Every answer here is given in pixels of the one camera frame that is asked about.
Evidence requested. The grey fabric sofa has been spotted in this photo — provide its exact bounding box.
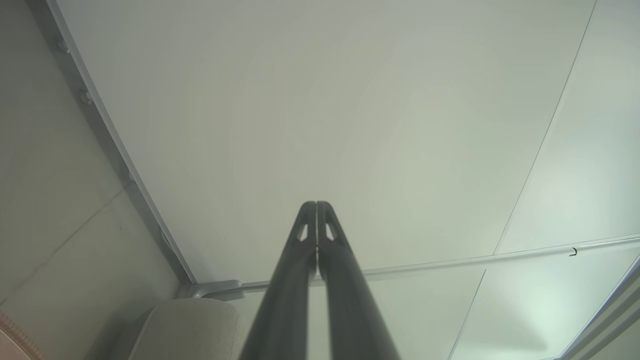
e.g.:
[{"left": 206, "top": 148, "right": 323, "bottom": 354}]
[{"left": 107, "top": 298, "right": 253, "bottom": 360}]

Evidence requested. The wide white partition panel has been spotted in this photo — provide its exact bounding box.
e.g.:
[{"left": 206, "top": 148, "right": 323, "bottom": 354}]
[{"left": 27, "top": 0, "right": 598, "bottom": 360}]

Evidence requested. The white perforated laundry basket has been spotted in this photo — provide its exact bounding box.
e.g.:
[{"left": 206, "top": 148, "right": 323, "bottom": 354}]
[{"left": 0, "top": 311, "right": 47, "bottom": 360}]

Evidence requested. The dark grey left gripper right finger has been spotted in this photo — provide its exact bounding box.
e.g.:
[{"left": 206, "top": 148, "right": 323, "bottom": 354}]
[{"left": 317, "top": 201, "right": 402, "bottom": 360}]

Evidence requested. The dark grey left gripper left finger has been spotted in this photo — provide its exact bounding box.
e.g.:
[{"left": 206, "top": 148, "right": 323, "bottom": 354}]
[{"left": 239, "top": 201, "right": 318, "bottom": 360}]

